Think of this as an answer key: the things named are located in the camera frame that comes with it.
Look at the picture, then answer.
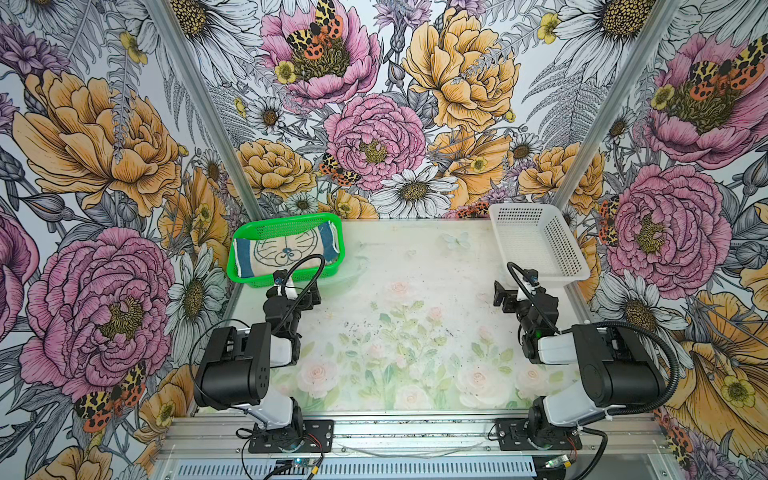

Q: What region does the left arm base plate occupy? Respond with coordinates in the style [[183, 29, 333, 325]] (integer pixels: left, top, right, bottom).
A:
[[247, 420, 335, 454]]

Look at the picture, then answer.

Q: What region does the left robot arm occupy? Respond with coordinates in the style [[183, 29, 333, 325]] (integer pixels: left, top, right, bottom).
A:
[[194, 284, 321, 452]]

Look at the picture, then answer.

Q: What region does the blue white patterned towel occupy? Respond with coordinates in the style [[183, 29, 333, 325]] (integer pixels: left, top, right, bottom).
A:
[[232, 220, 342, 279]]

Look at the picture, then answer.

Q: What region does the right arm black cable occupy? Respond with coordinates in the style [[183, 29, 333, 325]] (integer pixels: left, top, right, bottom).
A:
[[506, 262, 681, 416]]

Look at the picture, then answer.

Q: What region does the white plastic basket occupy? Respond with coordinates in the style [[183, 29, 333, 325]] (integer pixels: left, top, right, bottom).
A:
[[489, 203, 590, 287]]

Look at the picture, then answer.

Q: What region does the aluminium front rail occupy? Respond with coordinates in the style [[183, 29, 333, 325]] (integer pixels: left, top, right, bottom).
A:
[[159, 410, 664, 460]]

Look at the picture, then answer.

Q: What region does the left aluminium frame post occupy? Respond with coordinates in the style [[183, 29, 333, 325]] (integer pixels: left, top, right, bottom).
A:
[[147, 1, 267, 221]]

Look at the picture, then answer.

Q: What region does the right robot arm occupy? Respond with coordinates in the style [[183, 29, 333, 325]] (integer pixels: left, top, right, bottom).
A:
[[491, 282, 680, 451]]

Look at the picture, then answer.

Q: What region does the right aluminium frame post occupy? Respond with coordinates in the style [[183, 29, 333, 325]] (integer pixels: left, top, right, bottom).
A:
[[551, 1, 680, 210]]

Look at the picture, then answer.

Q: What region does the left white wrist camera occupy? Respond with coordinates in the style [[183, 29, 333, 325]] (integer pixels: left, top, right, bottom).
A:
[[273, 269, 298, 300]]

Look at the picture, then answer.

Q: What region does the green plastic basket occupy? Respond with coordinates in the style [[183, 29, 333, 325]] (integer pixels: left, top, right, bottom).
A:
[[226, 212, 346, 288]]

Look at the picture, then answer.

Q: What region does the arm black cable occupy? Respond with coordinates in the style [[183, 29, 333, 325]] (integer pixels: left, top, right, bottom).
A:
[[506, 262, 681, 416], [272, 253, 327, 337]]

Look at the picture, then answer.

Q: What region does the white ventilated cable duct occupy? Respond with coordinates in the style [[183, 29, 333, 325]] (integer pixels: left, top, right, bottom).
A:
[[168, 456, 536, 479]]

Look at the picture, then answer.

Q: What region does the aluminium frame post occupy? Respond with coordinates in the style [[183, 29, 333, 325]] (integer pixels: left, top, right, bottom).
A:
[[551, 1, 680, 210], [147, 1, 267, 221]]

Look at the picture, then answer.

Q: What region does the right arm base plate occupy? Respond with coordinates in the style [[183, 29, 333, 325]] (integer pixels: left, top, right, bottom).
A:
[[491, 418, 582, 451]]

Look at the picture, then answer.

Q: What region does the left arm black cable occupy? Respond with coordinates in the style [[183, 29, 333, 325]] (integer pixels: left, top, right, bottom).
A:
[[272, 253, 327, 337]]

